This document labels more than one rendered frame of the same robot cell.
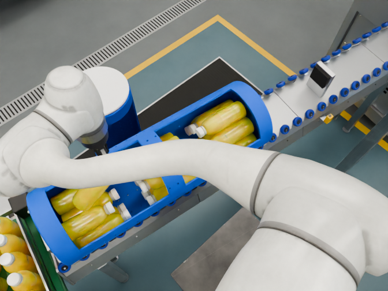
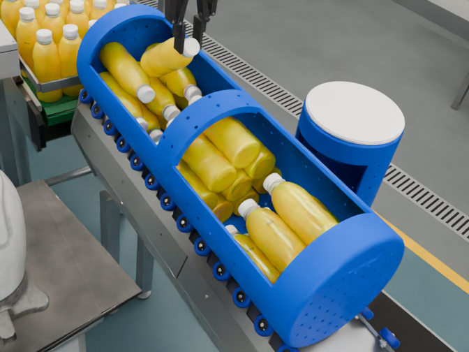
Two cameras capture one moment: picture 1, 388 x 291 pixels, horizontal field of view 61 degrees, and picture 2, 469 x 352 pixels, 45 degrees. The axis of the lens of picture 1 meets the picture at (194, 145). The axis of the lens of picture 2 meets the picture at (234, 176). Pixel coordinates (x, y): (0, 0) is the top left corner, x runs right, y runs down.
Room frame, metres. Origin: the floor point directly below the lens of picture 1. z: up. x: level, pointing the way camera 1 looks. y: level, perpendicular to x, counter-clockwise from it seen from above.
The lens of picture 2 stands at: (0.44, -0.84, 1.92)
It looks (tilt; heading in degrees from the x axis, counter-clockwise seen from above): 43 degrees down; 83
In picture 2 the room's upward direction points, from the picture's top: 11 degrees clockwise
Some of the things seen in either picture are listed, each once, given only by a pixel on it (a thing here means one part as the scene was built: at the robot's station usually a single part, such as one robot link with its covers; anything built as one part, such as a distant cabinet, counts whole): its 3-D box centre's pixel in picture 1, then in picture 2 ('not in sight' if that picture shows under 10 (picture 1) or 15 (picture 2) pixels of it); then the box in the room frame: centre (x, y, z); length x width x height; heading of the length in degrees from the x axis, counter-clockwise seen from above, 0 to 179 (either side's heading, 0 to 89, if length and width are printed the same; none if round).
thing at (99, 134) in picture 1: (88, 124); not in sight; (0.42, 0.26, 1.53); 0.09 x 0.09 x 0.06
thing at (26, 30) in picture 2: not in sight; (30, 45); (-0.03, 0.62, 0.99); 0.07 x 0.07 x 0.19
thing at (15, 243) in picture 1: (13, 246); not in sight; (0.22, 0.64, 0.99); 0.07 x 0.07 x 0.19
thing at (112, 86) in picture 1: (97, 90); (354, 111); (0.90, 0.44, 1.03); 0.28 x 0.28 x 0.01
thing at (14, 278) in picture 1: (14, 279); (70, 31); (0.10, 0.56, 1.09); 0.04 x 0.04 x 0.02
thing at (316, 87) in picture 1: (319, 80); not in sight; (1.01, -0.58, 1.00); 0.10 x 0.04 x 0.15; 35
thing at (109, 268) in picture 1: (114, 271); (110, 257); (0.23, 0.42, 0.31); 0.06 x 0.06 x 0.63; 35
